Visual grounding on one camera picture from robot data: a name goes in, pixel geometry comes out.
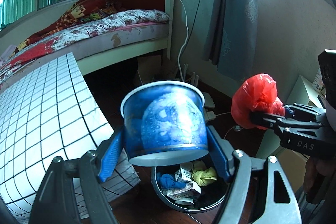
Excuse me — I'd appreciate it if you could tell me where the red plastic bag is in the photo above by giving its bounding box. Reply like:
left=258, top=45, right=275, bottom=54
left=231, top=73, right=285, bottom=130

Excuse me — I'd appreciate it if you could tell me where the yellow cloth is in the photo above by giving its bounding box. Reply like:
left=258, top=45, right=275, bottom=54
left=192, top=161, right=217, bottom=187

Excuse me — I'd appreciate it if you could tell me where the black round trash bin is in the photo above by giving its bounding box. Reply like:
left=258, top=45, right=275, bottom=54
left=151, top=157, right=228, bottom=214

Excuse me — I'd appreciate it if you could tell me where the red white milk carton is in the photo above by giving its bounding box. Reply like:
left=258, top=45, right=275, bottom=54
left=167, top=181, right=201, bottom=200

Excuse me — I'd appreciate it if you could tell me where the blue cloth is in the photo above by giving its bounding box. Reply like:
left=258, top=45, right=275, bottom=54
left=157, top=173, right=186, bottom=190

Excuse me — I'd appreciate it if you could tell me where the blue paper cup back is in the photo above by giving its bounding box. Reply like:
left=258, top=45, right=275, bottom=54
left=120, top=81, right=209, bottom=166

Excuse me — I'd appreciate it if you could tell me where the green drink carton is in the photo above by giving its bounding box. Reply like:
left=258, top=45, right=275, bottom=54
left=174, top=162, right=193, bottom=182

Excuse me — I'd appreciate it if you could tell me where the person's right hand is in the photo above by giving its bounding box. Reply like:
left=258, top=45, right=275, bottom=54
left=303, top=157, right=335, bottom=193

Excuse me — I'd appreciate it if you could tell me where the white power strip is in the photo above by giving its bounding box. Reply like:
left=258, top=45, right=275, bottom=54
left=203, top=92, right=216, bottom=122

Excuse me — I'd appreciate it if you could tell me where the white black grid tablecloth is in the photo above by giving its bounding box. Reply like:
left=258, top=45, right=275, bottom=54
left=0, top=52, right=141, bottom=222

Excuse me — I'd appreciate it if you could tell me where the grey curtain near bright window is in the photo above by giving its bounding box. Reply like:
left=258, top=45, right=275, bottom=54
left=204, top=0, right=258, bottom=83

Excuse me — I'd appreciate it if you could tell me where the cardboard box under bed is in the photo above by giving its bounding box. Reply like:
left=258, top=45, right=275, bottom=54
left=138, top=55, right=178, bottom=84

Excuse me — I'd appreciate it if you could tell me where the bed with floral sheet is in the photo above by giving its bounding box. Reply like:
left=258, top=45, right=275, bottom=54
left=1, top=10, right=170, bottom=89

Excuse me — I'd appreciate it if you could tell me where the red patterned blanket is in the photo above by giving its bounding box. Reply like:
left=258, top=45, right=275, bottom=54
left=13, top=0, right=125, bottom=55

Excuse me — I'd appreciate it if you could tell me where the white cable on wall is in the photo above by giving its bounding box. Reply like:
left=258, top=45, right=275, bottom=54
left=162, top=0, right=190, bottom=83

